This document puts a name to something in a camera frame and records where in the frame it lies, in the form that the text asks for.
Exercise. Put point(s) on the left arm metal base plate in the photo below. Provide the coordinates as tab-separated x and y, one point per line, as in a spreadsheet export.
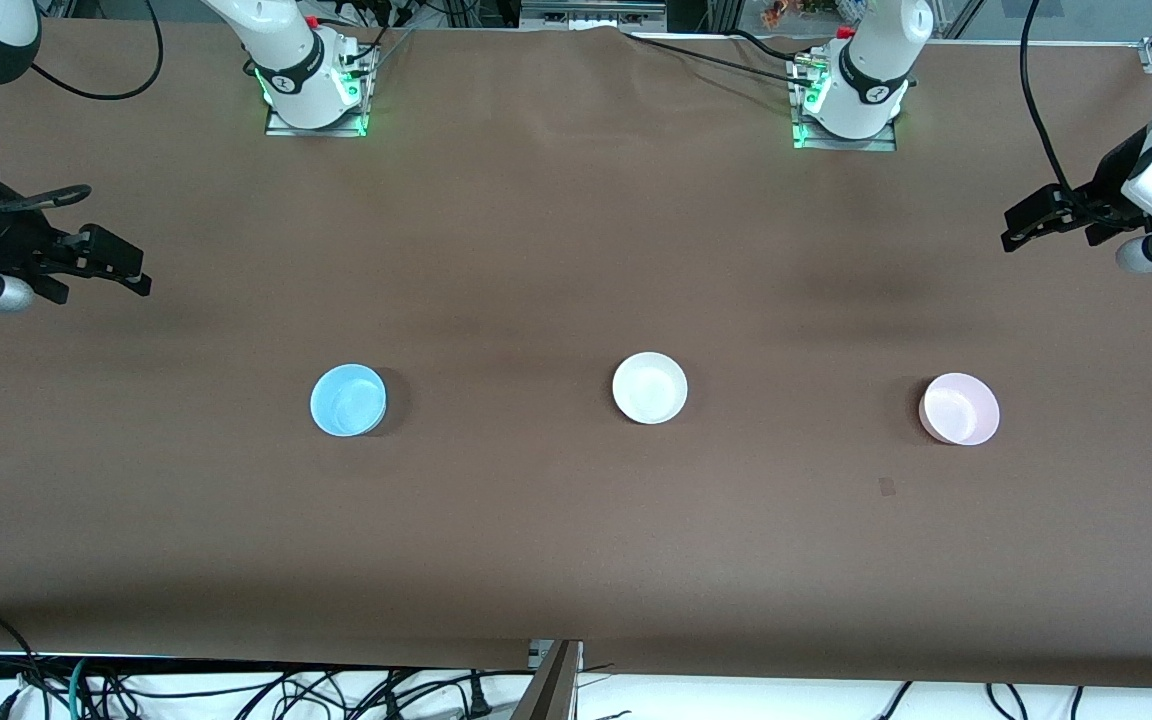
881	143

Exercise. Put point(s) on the aluminium post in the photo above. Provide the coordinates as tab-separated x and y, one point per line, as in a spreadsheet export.
548	690

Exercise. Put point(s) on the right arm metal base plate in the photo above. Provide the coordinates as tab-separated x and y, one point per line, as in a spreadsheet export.
281	128

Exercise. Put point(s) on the pink bowl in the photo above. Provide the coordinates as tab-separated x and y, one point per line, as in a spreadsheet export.
959	409

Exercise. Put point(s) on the orange colourful object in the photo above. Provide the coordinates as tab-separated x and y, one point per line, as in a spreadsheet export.
781	12

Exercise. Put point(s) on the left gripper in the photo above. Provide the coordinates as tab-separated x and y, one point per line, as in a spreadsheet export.
1104	192

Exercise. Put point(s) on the black power plug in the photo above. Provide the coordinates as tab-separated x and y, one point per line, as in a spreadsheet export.
478	695

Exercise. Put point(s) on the light blue bowl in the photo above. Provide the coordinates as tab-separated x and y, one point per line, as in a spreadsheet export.
347	401

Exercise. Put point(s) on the brown table cover sheet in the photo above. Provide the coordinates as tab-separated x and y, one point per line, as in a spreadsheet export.
536	250

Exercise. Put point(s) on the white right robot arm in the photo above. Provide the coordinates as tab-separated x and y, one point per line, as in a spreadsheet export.
286	50

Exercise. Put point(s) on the grey aluminium frame rail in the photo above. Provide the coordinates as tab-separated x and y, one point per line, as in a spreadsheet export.
591	12

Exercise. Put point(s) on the white bowl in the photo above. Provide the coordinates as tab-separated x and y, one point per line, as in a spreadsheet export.
649	388

